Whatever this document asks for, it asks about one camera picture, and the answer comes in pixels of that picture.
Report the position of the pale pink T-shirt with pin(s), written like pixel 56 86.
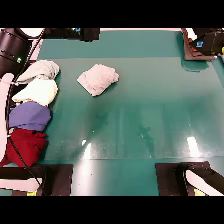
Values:
pixel 98 78

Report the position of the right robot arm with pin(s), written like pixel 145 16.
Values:
pixel 210 41

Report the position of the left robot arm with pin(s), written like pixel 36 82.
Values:
pixel 11 50

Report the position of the cream garment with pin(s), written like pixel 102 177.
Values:
pixel 38 91

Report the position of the purple garment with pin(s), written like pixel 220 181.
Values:
pixel 30 116

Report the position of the grey garment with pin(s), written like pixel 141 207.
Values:
pixel 40 70

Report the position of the red garment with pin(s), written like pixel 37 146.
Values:
pixel 28 146

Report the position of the white garment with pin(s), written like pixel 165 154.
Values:
pixel 191 33

